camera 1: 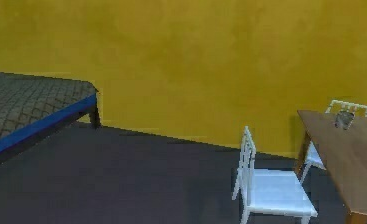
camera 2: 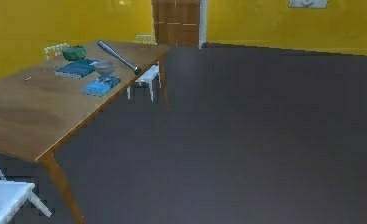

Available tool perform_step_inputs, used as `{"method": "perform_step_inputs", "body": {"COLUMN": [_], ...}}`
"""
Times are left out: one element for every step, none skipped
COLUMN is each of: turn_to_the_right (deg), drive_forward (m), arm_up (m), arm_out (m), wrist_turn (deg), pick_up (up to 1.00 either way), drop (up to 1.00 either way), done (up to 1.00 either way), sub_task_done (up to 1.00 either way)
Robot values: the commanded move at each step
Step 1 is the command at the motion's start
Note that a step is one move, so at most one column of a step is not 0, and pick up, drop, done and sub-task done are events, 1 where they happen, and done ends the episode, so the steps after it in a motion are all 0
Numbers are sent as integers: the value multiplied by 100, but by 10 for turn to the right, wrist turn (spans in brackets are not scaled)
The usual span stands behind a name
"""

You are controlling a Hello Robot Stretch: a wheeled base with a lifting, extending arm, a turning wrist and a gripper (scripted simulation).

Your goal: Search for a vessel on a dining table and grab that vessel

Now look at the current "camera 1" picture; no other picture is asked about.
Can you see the white dining chair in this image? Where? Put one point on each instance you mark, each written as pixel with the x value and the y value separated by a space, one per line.
pixel 277 191
pixel 315 156

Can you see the grey vessel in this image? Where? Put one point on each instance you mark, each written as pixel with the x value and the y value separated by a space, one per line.
pixel 344 120

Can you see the brown wooden dining table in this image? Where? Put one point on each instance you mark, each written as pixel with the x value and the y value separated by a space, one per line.
pixel 352 156

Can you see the blue bed with grey cover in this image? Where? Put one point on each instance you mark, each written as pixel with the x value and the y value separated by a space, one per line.
pixel 31 110

